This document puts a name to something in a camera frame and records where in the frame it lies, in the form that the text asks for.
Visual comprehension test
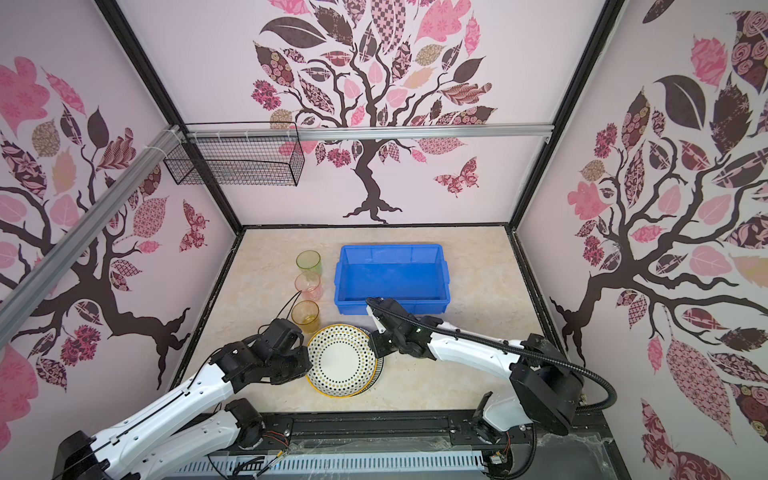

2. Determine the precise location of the black striped white plate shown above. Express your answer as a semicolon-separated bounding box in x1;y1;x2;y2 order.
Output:
358;331;385;395

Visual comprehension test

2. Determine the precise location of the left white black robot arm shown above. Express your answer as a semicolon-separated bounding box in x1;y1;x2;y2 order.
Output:
53;319;312;479

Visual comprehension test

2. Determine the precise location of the black wire mesh basket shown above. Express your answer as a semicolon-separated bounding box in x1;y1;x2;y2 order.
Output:
164;120;305;187

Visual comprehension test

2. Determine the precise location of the white slotted cable duct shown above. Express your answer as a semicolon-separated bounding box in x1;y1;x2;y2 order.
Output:
163;451;486;479

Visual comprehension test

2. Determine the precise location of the pink translucent plastic cup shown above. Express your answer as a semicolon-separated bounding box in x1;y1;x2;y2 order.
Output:
294;271;323;302

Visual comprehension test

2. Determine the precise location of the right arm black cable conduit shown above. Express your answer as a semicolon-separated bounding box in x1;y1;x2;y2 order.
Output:
365;297;618;412

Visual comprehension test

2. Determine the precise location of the aluminium back crossbar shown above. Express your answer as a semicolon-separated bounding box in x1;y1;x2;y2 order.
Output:
186;122;554;141

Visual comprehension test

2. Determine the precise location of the aluminium crossbar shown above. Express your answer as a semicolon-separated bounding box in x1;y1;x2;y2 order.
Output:
186;122;554;141
1;125;183;345

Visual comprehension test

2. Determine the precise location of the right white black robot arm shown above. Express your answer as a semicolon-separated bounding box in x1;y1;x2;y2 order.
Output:
366;298;584;444

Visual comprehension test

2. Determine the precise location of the aluminium left crossbar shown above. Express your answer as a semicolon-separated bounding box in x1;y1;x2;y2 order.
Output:
1;125;183;345

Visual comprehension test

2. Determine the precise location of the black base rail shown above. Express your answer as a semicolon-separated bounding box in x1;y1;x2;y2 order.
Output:
195;410;630;479

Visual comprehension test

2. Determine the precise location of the green translucent plastic cup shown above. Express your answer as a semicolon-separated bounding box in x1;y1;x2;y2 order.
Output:
295;250;323;276

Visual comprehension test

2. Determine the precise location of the yellow translucent plastic cup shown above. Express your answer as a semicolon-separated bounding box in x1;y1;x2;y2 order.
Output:
290;300;320;335

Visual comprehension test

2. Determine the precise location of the blue plastic bin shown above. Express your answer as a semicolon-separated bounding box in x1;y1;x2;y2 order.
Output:
334;244;451;316

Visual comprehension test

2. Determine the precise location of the polka dot yellow-rimmed plate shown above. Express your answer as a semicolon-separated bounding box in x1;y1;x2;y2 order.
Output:
307;324;375;399

